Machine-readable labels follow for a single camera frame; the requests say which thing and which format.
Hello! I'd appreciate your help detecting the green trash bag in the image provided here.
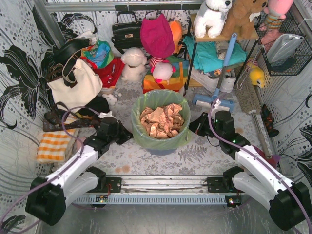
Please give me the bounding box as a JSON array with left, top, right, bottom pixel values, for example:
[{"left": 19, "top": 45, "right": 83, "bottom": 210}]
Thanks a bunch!
[{"left": 131, "top": 89, "right": 191, "bottom": 151}]

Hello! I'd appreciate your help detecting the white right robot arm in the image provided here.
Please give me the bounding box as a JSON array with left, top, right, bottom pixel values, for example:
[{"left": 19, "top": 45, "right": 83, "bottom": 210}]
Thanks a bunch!
[{"left": 189, "top": 111, "right": 312, "bottom": 231}]

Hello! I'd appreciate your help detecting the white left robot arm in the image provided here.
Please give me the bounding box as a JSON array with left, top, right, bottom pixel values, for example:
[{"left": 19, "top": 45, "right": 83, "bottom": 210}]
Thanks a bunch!
[{"left": 25, "top": 117, "right": 133, "bottom": 226}]

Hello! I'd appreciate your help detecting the blue trash bin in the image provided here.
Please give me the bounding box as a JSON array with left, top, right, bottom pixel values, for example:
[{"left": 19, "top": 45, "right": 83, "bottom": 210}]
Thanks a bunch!
[{"left": 146, "top": 149, "right": 176, "bottom": 156}]

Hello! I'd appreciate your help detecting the cream canvas tote bag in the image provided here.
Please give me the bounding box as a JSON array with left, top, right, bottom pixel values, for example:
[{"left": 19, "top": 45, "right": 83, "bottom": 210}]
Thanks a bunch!
[{"left": 48, "top": 58, "right": 103, "bottom": 109}]

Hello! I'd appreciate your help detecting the rainbow striped bag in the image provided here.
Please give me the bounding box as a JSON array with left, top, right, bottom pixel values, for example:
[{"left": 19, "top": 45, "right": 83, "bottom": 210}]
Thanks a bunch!
[{"left": 142, "top": 56, "right": 189, "bottom": 93}]

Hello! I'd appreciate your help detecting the magenta cloth bag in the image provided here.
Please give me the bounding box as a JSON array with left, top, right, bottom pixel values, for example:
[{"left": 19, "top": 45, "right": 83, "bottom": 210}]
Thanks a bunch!
[{"left": 140, "top": 13, "right": 175, "bottom": 59}]

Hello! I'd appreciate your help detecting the blue lint roller mop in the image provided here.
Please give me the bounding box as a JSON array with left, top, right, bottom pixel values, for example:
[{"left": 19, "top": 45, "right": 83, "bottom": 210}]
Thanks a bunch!
[{"left": 192, "top": 33, "right": 237, "bottom": 113}]

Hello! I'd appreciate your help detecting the crumpled brown paper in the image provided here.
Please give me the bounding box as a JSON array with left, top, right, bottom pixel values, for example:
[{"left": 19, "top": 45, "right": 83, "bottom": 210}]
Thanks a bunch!
[{"left": 139, "top": 103, "right": 185, "bottom": 139}]

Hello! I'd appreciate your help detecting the pink case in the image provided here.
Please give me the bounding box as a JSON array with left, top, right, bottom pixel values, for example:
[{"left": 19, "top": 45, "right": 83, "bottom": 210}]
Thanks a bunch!
[{"left": 72, "top": 136, "right": 86, "bottom": 154}]

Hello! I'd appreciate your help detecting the red cloth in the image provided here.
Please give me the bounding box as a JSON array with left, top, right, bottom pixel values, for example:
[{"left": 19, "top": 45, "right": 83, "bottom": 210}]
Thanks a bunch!
[{"left": 91, "top": 57, "right": 125, "bottom": 88}]

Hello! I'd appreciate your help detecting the beige chenille mop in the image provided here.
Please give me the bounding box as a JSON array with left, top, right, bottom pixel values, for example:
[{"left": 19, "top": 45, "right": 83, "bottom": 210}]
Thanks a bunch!
[{"left": 234, "top": 78, "right": 272, "bottom": 159}]

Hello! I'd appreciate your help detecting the orange checked towel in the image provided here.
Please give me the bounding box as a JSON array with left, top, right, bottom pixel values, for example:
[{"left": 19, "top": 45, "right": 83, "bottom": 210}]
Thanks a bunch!
[{"left": 36, "top": 131, "right": 76, "bottom": 163}]

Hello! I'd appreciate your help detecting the black orange butterfly toy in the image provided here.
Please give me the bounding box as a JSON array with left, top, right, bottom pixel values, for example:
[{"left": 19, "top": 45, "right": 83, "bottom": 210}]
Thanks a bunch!
[{"left": 261, "top": 104, "right": 279, "bottom": 137}]

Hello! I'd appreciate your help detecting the white pink plush doll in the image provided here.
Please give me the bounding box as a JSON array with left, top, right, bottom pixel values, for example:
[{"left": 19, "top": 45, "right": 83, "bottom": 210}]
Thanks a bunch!
[{"left": 149, "top": 57, "right": 176, "bottom": 83}]

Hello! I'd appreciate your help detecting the teal folded cloth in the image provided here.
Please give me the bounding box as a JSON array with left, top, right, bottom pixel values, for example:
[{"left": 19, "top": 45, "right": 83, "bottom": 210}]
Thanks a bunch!
[{"left": 193, "top": 41, "right": 247, "bottom": 73}]

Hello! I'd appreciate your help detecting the white lamb plush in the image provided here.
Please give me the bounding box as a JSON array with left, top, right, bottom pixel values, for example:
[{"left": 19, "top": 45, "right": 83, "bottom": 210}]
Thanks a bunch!
[{"left": 121, "top": 47, "right": 147, "bottom": 81}]

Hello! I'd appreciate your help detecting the purple orange sock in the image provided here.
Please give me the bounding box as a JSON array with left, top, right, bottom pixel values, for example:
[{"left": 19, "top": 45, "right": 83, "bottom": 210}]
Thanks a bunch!
[{"left": 253, "top": 146, "right": 280, "bottom": 169}]

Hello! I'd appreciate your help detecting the colourful scarf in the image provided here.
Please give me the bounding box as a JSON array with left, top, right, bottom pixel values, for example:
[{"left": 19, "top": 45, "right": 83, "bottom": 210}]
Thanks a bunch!
[{"left": 80, "top": 40, "right": 114, "bottom": 69}]

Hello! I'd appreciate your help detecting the yellow duck plush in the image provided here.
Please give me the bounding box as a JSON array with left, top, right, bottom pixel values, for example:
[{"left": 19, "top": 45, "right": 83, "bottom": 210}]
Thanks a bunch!
[{"left": 246, "top": 59, "right": 265, "bottom": 88}]

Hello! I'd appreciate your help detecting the black hat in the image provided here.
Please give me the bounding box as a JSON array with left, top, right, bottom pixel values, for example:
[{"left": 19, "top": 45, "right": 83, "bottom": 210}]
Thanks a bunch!
[{"left": 53, "top": 38, "right": 90, "bottom": 65}]

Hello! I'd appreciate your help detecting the black leather handbag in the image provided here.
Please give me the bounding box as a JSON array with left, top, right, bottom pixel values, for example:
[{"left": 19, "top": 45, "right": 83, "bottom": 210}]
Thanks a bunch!
[{"left": 111, "top": 11, "right": 143, "bottom": 54}]

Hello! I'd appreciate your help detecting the orange plush toy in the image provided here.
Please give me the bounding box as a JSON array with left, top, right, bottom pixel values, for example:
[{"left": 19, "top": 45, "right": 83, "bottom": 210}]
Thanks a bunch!
[{"left": 169, "top": 20, "right": 183, "bottom": 54}]

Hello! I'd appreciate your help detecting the white dog plush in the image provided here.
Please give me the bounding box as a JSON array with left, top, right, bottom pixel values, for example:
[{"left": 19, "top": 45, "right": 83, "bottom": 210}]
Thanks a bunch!
[{"left": 194, "top": 0, "right": 233, "bottom": 39}]

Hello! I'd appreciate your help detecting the brown bear plush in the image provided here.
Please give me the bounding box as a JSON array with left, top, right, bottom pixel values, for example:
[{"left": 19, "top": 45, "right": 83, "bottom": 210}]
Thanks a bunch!
[{"left": 222, "top": 0, "right": 268, "bottom": 39}]

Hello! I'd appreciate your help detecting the silver foil pouch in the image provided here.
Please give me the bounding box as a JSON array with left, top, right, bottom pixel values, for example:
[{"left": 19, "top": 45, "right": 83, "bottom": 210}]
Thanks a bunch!
[{"left": 267, "top": 34, "right": 305, "bottom": 63}]

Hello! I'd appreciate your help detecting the pink plush toy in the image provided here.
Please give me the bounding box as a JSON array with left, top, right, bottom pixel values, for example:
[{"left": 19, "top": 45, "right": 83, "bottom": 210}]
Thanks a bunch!
[{"left": 259, "top": 0, "right": 293, "bottom": 31}]

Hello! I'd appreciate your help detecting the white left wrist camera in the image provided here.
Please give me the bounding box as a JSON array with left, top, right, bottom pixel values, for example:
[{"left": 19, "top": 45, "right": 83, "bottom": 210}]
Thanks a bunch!
[{"left": 98, "top": 111, "right": 115, "bottom": 119}]

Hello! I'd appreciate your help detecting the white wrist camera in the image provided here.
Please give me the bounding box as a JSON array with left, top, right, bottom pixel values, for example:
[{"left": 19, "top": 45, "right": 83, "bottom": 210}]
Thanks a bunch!
[
  {"left": 212, "top": 99, "right": 223, "bottom": 111},
  {"left": 98, "top": 111, "right": 115, "bottom": 119}
]

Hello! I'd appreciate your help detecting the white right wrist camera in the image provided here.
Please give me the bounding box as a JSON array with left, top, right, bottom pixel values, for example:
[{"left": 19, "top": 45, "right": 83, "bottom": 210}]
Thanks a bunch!
[{"left": 212, "top": 99, "right": 223, "bottom": 111}]

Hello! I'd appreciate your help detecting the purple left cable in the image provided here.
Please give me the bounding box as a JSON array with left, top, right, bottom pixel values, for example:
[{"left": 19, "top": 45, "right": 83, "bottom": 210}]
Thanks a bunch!
[{"left": 0, "top": 106, "right": 103, "bottom": 234}]

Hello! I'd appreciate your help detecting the purple cable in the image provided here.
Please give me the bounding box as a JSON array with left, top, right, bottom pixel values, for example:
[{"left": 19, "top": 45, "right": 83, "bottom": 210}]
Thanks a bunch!
[
  {"left": 209, "top": 92, "right": 310, "bottom": 234},
  {"left": 0, "top": 106, "right": 103, "bottom": 234}
]

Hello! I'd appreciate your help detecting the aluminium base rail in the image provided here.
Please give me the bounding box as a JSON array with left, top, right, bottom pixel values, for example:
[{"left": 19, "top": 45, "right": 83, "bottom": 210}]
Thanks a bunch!
[{"left": 60, "top": 174, "right": 269, "bottom": 209}]

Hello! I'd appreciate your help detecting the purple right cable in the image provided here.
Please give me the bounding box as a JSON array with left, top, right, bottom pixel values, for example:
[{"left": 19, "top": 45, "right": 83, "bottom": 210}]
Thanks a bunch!
[{"left": 209, "top": 92, "right": 310, "bottom": 234}]

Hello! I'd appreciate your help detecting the black frame wooden shelf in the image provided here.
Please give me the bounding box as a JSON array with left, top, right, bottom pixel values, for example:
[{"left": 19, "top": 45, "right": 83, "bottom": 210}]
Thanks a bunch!
[{"left": 184, "top": 13, "right": 260, "bottom": 97}]

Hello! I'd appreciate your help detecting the black wire basket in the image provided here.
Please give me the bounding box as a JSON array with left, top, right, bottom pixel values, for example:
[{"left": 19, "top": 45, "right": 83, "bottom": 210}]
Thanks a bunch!
[{"left": 255, "top": 11, "right": 312, "bottom": 76}]

